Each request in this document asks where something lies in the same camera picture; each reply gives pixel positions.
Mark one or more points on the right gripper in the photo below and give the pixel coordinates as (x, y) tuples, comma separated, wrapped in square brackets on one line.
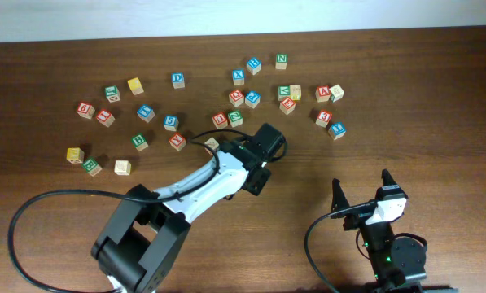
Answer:
[(340, 200)]

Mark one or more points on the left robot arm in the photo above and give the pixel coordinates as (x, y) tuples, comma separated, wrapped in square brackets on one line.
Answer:
[(141, 240)]

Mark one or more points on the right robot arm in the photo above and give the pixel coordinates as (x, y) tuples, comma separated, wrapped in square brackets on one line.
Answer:
[(398, 260)]

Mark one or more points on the red E block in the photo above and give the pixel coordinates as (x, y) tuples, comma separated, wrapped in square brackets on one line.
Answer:
[(287, 105)]

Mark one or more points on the green Z block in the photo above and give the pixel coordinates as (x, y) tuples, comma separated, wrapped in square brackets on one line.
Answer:
[(235, 118)]

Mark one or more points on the blue P block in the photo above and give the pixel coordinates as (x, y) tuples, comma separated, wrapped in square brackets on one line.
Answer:
[(252, 99)]

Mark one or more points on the green V block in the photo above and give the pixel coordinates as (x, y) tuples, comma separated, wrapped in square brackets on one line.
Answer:
[(284, 91)]

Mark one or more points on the red U block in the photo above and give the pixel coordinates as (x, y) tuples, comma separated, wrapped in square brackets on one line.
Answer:
[(220, 120)]

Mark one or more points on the red Q block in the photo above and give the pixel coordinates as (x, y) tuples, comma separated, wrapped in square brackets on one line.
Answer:
[(236, 98)]

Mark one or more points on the yellow edged 8 block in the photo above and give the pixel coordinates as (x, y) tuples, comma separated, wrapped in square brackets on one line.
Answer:
[(295, 92)]

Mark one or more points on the plain wooden block centre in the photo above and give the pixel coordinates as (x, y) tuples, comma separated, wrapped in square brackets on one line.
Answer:
[(211, 146)]

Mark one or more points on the plain wooden block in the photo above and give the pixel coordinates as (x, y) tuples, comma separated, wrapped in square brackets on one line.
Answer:
[(211, 146), (122, 167), (336, 93)]

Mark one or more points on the red 3 block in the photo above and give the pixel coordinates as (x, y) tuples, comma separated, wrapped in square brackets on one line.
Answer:
[(323, 118)]

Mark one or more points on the blue I block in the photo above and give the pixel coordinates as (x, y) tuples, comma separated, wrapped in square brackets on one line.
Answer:
[(337, 131)]

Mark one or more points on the red A block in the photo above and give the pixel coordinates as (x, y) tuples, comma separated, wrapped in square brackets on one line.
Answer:
[(323, 93)]

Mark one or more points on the blue X block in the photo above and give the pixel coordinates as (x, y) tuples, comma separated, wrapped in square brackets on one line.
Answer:
[(238, 77)]

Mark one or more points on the blue H block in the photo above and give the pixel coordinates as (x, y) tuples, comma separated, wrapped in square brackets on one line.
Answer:
[(254, 65)]

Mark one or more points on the plain wooden block right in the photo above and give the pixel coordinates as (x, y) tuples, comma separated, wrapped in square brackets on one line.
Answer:
[(336, 93)]

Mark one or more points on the green N block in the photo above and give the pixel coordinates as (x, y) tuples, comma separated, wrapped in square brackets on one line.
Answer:
[(281, 61)]

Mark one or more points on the red Y block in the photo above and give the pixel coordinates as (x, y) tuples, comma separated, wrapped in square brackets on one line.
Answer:
[(177, 141)]

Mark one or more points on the blue 5 block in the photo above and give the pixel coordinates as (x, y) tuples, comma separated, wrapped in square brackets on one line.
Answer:
[(171, 123)]

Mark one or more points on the blue D block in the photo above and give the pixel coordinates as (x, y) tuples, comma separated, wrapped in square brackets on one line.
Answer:
[(178, 80)]

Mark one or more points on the blue T block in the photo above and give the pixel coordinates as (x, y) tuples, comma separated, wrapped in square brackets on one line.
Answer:
[(146, 113)]

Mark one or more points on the green B block upper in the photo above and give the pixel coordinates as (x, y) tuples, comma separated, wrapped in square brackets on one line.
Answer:
[(139, 142)]

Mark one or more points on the green b block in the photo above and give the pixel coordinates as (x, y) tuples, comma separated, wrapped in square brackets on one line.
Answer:
[(92, 167), (139, 142)]

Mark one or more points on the yellow block top left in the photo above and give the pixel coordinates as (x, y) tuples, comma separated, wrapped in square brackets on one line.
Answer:
[(135, 86)]

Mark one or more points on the plain wooden block left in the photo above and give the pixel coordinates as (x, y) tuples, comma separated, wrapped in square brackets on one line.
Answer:
[(122, 167)]

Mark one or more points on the green C block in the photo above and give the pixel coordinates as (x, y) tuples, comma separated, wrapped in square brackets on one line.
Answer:
[(112, 94)]

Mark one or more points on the red I block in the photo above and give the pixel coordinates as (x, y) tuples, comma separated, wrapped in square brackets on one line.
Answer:
[(105, 118)]

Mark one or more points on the green B block lower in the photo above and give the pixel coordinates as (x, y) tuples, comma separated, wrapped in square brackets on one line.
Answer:
[(92, 167)]

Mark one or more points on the red 6 block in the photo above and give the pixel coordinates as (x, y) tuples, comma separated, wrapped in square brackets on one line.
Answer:
[(85, 110)]

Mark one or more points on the yellow W block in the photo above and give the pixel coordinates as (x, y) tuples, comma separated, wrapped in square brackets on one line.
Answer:
[(75, 155)]

